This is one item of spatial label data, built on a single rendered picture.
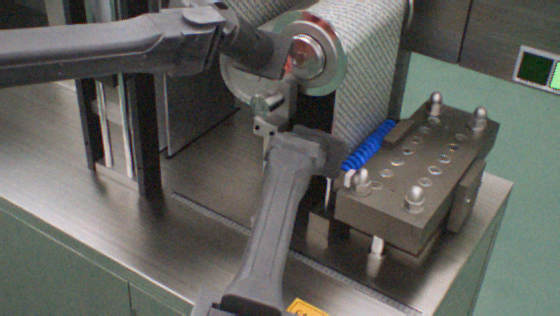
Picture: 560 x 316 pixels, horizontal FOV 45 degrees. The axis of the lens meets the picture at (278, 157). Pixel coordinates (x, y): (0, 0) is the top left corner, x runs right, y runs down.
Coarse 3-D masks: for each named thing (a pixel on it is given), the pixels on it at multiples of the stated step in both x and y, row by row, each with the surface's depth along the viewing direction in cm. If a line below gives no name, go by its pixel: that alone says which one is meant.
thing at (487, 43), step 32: (416, 0) 131; (448, 0) 127; (480, 0) 124; (512, 0) 120; (544, 0) 117; (416, 32) 134; (448, 32) 130; (480, 32) 127; (512, 32) 123; (544, 32) 120; (480, 64) 130; (512, 64) 126
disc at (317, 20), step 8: (288, 16) 108; (296, 16) 107; (304, 16) 106; (312, 16) 106; (320, 16) 105; (280, 24) 110; (288, 24) 109; (320, 24) 105; (328, 24) 105; (328, 32) 105; (336, 32) 105; (336, 40) 105; (336, 48) 106; (344, 48) 105; (344, 56) 106; (344, 64) 107; (336, 72) 108; (344, 72) 107; (336, 80) 109; (304, 88) 114; (312, 88) 113; (320, 88) 112; (328, 88) 111; (336, 88) 110
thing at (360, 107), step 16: (384, 64) 124; (352, 80) 114; (368, 80) 120; (384, 80) 127; (336, 96) 111; (352, 96) 116; (368, 96) 123; (384, 96) 131; (336, 112) 113; (352, 112) 119; (368, 112) 126; (384, 112) 134; (336, 128) 115; (352, 128) 122; (368, 128) 130; (352, 144) 125
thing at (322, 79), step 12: (300, 24) 107; (312, 24) 106; (288, 36) 110; (324, 36) 106; (324, 48) 107; (336, 60) 107; (324, 72) 109; (300, 84) 113; (312, 84) 112; (324, 84) 110
